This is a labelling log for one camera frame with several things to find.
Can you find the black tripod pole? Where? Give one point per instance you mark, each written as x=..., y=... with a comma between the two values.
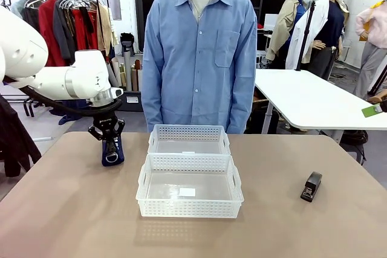
x=306, y=34

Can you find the black bag under table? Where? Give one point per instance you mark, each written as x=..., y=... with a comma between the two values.
x=353, y=138

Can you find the person's left forearm blue sleeve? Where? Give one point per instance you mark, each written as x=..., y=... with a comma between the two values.
x=243, y=110

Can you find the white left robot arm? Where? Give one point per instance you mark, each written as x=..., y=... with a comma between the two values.
x=84, y=73

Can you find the mannequin in white coat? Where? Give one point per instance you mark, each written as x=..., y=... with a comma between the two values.
x=317, y=19

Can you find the pale teal garment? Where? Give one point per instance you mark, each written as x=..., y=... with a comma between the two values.
x=18, y=5

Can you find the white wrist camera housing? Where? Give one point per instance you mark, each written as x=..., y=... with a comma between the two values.
x=117, y=92

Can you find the person's right forearm blue sleeve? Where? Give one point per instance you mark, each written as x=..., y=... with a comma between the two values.
x=152, y=107

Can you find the beige coat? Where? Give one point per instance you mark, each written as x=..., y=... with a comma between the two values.
x=104, y=28

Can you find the mannequin in navy top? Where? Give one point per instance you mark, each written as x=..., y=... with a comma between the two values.
x=332, y=28

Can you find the bystander in pink sweater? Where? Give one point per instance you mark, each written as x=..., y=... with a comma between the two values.
x=376, y=28

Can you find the white paper roll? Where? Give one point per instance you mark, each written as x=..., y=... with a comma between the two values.
x=114, y=72

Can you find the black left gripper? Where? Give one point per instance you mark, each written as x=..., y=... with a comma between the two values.
x=107, y=125

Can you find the person in blue shirt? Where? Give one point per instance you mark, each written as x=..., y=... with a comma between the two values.
x=196, y=58

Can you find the mannequin in beige trench coat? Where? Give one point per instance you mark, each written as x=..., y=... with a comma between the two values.
x=284, y=22

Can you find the dark grey jacket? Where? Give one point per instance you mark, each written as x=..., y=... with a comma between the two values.
x=62, y=34

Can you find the navy blue garment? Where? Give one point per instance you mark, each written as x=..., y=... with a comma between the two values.
x=68, y=117

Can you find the red dress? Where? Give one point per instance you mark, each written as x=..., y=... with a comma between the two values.
x=80, y=34

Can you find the black hanging garment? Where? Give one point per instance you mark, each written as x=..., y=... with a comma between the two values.
x=15, y=143

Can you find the black stapler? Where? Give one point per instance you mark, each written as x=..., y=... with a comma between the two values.
x=313, y=182

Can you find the brown paper roll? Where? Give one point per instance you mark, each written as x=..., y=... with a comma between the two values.
x=137, y=76

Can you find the white perforated plastic basket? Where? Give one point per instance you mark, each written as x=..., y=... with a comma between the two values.
x=187, y=208
x=187, y=133

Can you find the red coat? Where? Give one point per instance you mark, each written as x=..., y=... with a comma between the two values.
x=48, y=28

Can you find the white background table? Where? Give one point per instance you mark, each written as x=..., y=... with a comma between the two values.
x=317, y=101

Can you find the grey storage bin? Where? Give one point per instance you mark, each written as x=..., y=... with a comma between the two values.
x=133, y=101

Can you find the navy CAMPUS pencil case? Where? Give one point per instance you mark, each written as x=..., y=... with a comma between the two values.
x=119, y=157

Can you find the grey cardboard tube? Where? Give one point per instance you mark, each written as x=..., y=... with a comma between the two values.
x=127, y=70

